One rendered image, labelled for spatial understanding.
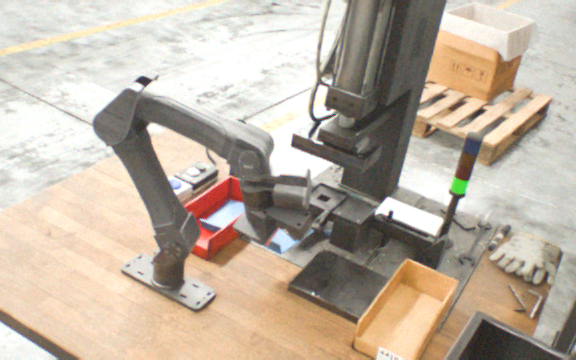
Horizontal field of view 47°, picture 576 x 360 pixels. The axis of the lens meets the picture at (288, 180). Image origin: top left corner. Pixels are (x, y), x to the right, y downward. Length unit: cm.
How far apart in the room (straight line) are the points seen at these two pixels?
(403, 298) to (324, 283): 17
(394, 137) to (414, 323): 50
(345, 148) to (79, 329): 66
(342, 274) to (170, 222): 41
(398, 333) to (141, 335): 50
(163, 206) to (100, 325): 25
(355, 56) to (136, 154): 48
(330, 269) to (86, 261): 52
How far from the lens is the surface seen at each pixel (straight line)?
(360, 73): 137
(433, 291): 146
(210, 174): 169
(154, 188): 123
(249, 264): 145
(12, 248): 149
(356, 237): 151
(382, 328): 135
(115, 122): 117
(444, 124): 427
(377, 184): 173
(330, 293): 138
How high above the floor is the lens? 179
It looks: 30 degrees down
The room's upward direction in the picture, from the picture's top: 9 degrees clockwise
